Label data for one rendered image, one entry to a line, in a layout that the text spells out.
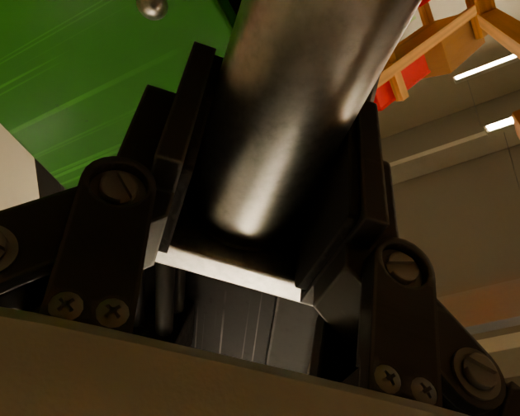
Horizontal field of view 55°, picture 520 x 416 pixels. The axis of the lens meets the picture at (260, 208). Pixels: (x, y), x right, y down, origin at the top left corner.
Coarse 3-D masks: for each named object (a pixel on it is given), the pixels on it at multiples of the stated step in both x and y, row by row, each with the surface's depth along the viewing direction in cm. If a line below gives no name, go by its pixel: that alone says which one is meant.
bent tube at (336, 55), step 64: (256, 0) 8; (320, 0) 8; (384, 0) 8; (256, 64) 9; (320, 64) 8; (384, 64) 9; (256, 128) 10; (320, 128) 10; (192, 192) 12; (256, 192) 11; (192, 256) 11; (256, 256) 12
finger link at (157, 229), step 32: (192, 64) 10; (160, 96) 11; (192, 96) 10; (160, 128) 10; (192, 128) 9; (160, 160) 8; (192, 160) 9; (64, 192) 8; (160, 192) 9; (0, 224) 8; (32, 224) 8; (64, 224) 8; (160, 224) 9; (0, 256) 7; (32, 256) 7; (0, 288) 7; (32, 288) 8
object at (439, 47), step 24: (432, 24) 415; (456, 24) 367; (408, 48) 380; (432, 48) 381; (456, 48) 386; (384, 72) 329; (408, 72) 358; (432, 72) 392; (384, 96) 345; (408, 96) 350
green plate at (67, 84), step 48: (0, 0) 18; (48, 0) 18; (96, 0) 18; (192, 0) 17; (0, 48) 19; (48, 48) 19; (96, 48) 19; (144, 48) 19; (0, 96) 21; (48, 96) 21; (96, 96) 20; (48, 144) 22; (96, 144) 22
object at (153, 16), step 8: (136, 0) 17; (144, 0) 17; (152, 0) 17; (160, 0) 17; (144, 8) 17; (152, 8) 17; (160, 8) 17; (144, 16) 18; (152, 16) 18; (160, 16) 18
